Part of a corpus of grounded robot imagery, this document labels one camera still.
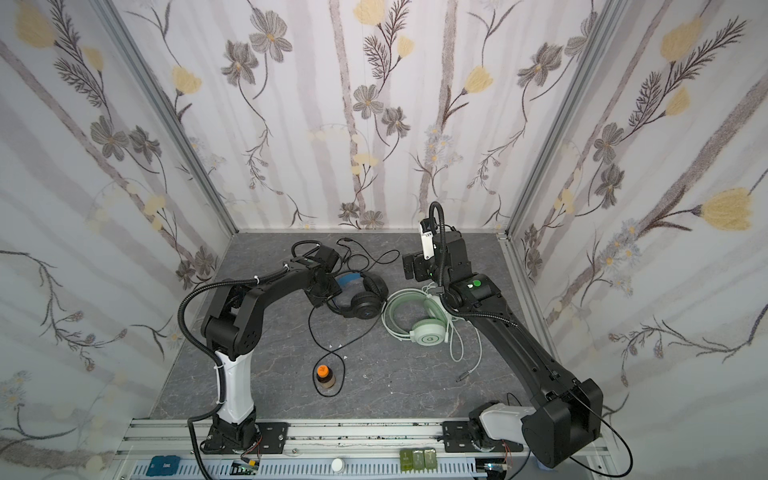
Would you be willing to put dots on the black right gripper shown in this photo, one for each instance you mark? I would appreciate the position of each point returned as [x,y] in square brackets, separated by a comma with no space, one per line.
[417,265]

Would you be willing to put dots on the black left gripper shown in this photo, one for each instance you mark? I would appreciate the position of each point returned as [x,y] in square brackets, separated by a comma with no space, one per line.
[327,287]

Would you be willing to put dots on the black blue headphones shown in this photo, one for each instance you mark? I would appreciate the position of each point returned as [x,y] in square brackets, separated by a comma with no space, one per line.
[365,304]

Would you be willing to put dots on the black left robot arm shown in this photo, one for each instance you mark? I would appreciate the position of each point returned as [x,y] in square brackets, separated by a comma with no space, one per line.
[233,328]

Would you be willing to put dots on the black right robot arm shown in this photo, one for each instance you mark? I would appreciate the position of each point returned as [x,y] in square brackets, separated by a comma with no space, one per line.
[566,415]

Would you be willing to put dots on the mint green headphones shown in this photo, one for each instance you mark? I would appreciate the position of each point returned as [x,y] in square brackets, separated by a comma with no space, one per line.
[430,326]

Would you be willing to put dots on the small orange cap bottle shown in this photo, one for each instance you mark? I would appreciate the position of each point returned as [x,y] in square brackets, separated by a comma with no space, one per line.
[325,377]

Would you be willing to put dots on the left corner aluminium profile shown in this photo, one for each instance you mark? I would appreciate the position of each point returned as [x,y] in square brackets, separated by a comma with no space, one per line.
[118,33]

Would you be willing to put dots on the corner aluminium profile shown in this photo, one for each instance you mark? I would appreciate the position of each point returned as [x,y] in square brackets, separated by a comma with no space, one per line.
[118,33]
[595,48]

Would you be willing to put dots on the white round cap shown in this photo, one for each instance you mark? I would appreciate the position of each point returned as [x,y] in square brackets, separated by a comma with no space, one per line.
[338,465]

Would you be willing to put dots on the black corrugated left conduit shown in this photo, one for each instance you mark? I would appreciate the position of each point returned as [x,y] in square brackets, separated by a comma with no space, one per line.
[199,425]

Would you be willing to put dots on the right corner aluminium profile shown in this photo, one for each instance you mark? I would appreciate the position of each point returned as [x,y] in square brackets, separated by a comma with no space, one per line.
[595,48]

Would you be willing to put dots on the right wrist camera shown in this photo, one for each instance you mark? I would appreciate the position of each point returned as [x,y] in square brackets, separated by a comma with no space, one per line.
[427,231]

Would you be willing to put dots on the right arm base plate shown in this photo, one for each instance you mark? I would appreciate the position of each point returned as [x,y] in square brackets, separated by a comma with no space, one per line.
[467,436]

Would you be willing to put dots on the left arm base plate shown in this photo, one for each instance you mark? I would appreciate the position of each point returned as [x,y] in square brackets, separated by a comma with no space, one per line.
[224,438]

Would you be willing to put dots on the aluminium mounting rail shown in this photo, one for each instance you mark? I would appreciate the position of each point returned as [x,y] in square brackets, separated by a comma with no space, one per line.
[369,447]

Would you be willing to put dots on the blue box on rail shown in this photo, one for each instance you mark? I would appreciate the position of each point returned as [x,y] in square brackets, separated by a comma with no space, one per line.
[163,466]

